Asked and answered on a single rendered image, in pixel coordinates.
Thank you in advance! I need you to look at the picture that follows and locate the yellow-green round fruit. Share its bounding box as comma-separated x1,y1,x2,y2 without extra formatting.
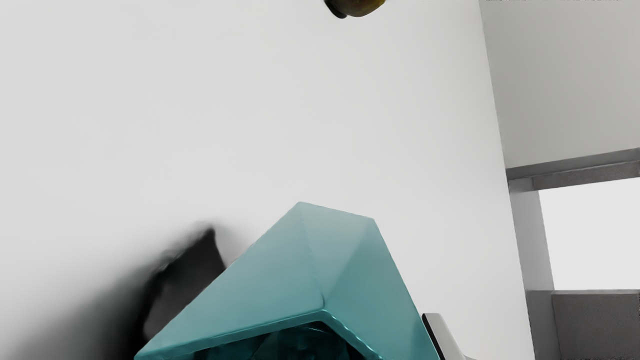
323,0,387,20

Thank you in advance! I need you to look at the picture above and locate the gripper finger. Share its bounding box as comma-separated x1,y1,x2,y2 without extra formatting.
421,313,476,360

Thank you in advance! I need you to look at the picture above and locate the teal faceted mug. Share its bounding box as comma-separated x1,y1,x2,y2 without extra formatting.
134,201,441,360

